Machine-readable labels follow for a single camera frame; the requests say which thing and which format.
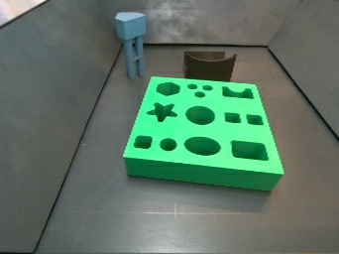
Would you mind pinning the green shape sorter board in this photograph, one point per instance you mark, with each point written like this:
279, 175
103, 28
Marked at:
202, 132

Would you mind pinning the dark curved arch block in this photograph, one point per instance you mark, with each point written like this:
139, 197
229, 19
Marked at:
209, 65

